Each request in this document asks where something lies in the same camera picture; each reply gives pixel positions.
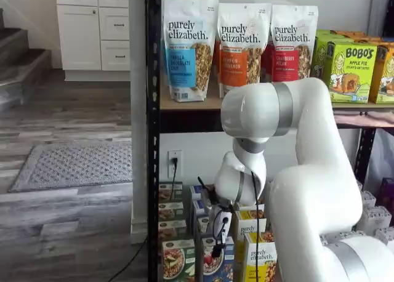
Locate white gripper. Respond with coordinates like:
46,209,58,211
211,205,232,259

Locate yellow white granola box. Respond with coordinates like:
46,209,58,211
233,231,278,282
232,203,267,243

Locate green oatmeal box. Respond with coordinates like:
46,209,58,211
158,181,184,204
162,238,196,282
158,201,185,223
158,219,188,241

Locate high wooden shelf board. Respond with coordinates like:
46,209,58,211
159,87,394,111

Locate purple box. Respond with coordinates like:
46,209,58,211
380,177,394,209

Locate black metal shelf rack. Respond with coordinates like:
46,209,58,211
144,0,394,282

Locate green Bobo's snack box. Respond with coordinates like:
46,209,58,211
327,41,378,104
310,29,355,79

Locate white patterned carton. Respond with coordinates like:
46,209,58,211
358,205,392,230
265,180,275,206
374,226,394,246
358,190,377,209

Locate grey patterned floor rug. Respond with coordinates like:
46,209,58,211
8,141,133,193

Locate orange label granola bag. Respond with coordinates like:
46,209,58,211
213,41,221,89
217,2,272,102

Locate blue label granola bag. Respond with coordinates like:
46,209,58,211
159,38,169,87
163,0,220,103

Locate red label granola bag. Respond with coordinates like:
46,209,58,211
270,4,320,83
260,44,275,83

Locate white drawer cabinet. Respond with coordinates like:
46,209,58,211
55,0,132,82

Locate grey wooden stairs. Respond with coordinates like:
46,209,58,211
0,7,52,110

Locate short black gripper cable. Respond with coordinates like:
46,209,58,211
214,206,231,243

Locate long black arm cable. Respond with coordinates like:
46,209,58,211
251,170,262,243

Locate white wall outlet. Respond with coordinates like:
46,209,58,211
167,150,183,180

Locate black power cord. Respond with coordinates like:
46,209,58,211
107,156,180,282

